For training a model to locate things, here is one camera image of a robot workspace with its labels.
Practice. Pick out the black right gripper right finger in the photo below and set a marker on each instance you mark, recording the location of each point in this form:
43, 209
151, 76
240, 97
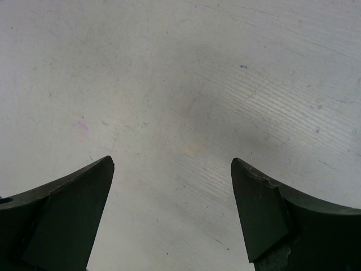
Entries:
285, 229

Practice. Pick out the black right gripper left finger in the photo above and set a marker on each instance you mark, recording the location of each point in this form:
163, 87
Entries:
53, 226

